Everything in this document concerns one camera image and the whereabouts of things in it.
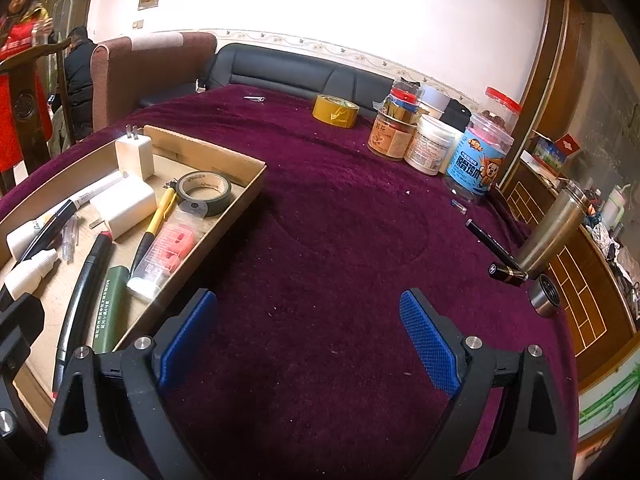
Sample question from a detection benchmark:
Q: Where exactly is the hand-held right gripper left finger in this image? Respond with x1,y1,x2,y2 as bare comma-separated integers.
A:
44,288,218,480

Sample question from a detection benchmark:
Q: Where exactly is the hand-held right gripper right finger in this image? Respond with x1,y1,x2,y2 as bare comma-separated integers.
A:
398,288,581,480

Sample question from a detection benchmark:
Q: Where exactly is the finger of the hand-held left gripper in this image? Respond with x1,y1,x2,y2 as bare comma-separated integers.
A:
0,292,47,463

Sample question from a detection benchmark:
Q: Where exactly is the white dropper bottle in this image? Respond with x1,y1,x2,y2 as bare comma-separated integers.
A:
4,249,58,299

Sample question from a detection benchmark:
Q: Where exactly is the olive green marker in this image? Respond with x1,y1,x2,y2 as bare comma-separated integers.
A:
92,265,132,353

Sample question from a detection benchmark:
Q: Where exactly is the black marker red band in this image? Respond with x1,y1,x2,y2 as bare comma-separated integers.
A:
52,232,115,396

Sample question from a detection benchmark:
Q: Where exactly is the clear plastic package red insert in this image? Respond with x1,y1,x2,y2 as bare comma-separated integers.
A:
126,222,199,302

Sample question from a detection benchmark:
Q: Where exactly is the small clear plastic tube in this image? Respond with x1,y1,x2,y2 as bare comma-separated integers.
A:
61,214,80,262

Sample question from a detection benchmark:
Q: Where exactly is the yellow utility knife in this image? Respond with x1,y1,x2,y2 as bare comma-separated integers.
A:
131,180,178,276

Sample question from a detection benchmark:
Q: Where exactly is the black tape roll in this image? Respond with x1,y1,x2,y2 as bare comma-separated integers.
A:
176,170,235,219

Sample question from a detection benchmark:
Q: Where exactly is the white charger plug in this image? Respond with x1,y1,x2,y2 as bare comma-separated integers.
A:
115,125,154,181
90,177,158,241

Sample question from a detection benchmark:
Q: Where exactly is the white marker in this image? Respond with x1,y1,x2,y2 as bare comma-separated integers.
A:
6,170,124,257

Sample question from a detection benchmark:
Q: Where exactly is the black pen with gold band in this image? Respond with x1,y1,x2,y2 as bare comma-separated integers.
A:
489,261,529,287

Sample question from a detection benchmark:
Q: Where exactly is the long black marker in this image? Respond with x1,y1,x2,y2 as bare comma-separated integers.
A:
465,219,523,271

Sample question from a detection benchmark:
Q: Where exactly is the steel thermos cap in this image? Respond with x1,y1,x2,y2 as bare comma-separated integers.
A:
529,274,569,317

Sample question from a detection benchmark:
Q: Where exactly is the purple velvet tablecloth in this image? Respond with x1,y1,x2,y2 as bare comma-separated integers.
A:
0,84,581,480

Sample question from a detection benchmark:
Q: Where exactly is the steel thermos flask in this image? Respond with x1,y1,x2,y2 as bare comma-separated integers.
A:
514,180,592,279

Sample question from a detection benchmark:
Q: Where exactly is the wooden counter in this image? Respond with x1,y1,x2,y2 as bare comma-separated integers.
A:
500,157,640,396

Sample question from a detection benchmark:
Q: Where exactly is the clear jar blue cartoon label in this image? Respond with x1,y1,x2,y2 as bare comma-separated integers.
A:
442,112,516,206

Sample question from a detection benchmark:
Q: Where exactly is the white plastic jar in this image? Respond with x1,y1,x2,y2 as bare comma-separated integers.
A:
405,114,463,176

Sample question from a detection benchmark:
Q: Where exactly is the amber plastic jar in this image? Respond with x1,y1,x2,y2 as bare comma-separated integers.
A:
368,110,418,162

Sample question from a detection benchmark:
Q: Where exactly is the colourful cardboard box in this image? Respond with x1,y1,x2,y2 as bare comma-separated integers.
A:
530,132,582,171

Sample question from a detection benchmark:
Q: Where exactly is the white plastic jug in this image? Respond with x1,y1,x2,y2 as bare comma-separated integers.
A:
600,185,628,226

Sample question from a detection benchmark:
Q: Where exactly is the dark wooden chair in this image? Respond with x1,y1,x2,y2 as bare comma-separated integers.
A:
0,37,76,161

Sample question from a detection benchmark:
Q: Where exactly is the black fabric bag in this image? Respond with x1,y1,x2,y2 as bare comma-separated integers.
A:
440,99,473,133

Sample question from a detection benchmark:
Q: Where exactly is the red and blue tape roll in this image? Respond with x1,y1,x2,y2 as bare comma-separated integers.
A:
390,86,418,110

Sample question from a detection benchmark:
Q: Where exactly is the yellow tape roll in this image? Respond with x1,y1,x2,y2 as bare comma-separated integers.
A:
312,94,361,129

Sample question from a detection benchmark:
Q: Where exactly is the clear jar red lid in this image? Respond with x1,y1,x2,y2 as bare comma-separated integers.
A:
482,86,522,128

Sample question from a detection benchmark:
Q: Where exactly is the brown armchair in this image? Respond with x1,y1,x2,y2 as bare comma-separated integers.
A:
91,31,218,133

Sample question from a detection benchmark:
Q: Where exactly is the wooden pillar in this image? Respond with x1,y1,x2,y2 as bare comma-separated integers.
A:
520,0,616,161

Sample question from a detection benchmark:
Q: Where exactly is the bamboo print wall panel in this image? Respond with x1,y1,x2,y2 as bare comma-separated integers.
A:
577,360,640,431

